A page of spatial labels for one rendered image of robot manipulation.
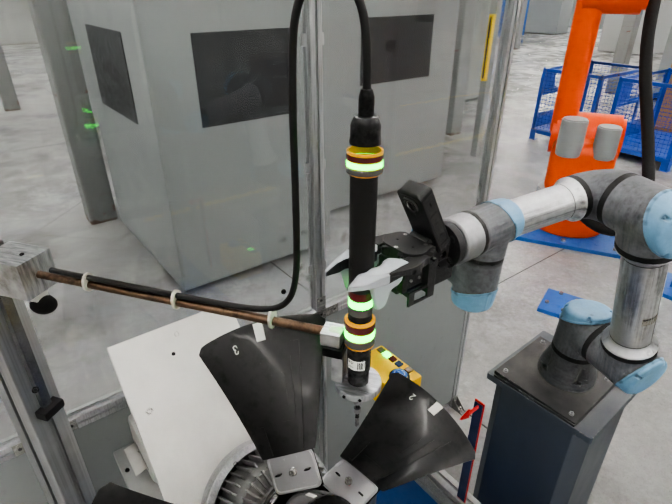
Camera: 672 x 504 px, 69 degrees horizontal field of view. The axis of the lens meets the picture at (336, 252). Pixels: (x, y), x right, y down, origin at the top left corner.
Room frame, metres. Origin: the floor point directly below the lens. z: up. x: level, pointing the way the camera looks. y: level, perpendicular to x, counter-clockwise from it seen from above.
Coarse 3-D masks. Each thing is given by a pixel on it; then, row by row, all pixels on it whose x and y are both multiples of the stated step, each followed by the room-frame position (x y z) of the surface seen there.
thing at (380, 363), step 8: (376, 352) 1.06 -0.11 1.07; (376, 360) 1.03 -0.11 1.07; (384, 360) 1.03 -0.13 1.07; (400, 360) 1.03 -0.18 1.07; (376, 368) 1.00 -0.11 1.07; (384, 368) 1.00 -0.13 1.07; (392, 368) 1.00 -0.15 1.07; (384, 376) 0.97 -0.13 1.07; (408, 376) 0.97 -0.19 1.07; (416, 376) 0.97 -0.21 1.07; (384, 384) 0.94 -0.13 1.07
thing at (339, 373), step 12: (336, 324) 0.57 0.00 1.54; (324, 336) 0.55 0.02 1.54; (336, 336) 0.55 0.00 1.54; (324, 348) 0.55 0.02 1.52; (336, 348) 0.55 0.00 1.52; (336, 360) 0.55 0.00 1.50; (336, 372) 0.55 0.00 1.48; (372, 372) 0.57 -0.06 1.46; (336, 384) 0.54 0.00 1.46; (348, 384) 0.54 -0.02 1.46; (372, 384) 0.54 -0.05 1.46; (348, 396) 0.52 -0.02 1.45; (360, 396) 0.52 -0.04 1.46; (372, 396) 0.52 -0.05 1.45
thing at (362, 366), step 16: (368, 96) 0.54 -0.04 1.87; (368, 112) 0.54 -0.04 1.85; (352, 128) 0.54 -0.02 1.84; (368, 128) 0.53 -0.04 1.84; (352, 144) 0.54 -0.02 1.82; (368, 144) 0.53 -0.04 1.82; (352, 352) 0.54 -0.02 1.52; (368, 352) 0.54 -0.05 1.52; (352, 368) 0.54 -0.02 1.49; (368, 368) 0.54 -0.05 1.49; (352, 384) 0.54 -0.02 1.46
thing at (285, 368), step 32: (320, 320) 0.69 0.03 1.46; (224, 352) 0.66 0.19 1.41; (256, 352) 0.66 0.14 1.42; (288, 352) 0.65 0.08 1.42; (320, 352) 0.66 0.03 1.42; (224, 384) 0.64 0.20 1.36; (256, 384) 0.63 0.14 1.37; (288, 384) 0.62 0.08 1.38; (256, 416) 0.60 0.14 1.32; (288, 416) 0.59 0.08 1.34; (256, 448) 0.58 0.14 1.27; (288, 448) 0.56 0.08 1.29
